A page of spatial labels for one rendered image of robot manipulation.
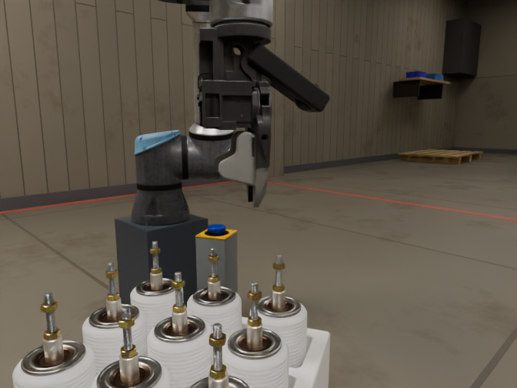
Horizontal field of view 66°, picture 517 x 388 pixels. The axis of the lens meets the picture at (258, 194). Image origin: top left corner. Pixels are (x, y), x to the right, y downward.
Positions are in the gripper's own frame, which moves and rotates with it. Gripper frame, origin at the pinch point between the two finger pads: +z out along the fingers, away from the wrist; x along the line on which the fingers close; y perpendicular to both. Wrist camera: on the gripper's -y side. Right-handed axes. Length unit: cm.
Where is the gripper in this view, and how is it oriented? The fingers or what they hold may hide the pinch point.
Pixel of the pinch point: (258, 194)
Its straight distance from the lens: 51.3
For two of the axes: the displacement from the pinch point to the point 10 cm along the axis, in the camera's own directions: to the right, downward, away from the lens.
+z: 0.0, 9.8, 1.8
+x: 1.9, 1.8, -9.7
